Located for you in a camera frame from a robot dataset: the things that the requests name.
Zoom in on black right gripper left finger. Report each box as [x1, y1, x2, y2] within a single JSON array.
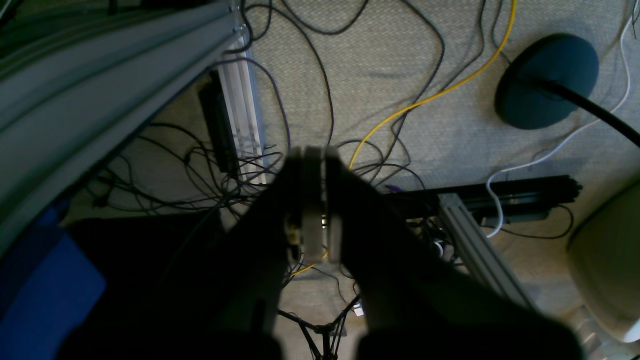
[[60, 146, 325, 360]]

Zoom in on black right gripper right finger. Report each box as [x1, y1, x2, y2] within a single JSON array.
[[325, 148, 585, 360]]

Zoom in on blue mat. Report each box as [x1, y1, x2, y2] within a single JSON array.
[[0, 207, 106, 360]]

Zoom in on beige chair base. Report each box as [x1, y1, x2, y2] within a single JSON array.
[[567, 184, 640, 343]]

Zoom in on black power strip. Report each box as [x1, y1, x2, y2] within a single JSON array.
[[198, 70, 240, 179]]

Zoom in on round dark stand base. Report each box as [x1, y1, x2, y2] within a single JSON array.
[[494, 33, 640, 148]]

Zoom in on silver aluminium frame leg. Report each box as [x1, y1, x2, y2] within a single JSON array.
[[438, 193, 538, 312]]

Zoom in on silver aluminium floor rail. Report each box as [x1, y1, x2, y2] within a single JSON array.
[[217, 52, 269, 185]]

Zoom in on yellow cable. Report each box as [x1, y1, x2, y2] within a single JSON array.
[[292, 0, 517, 277]]

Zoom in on black tangled cables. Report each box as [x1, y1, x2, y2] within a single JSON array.
[[85, 0, 506, 221]]

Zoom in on white cable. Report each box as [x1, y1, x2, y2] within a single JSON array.
[[485, 10, 638, 239]]

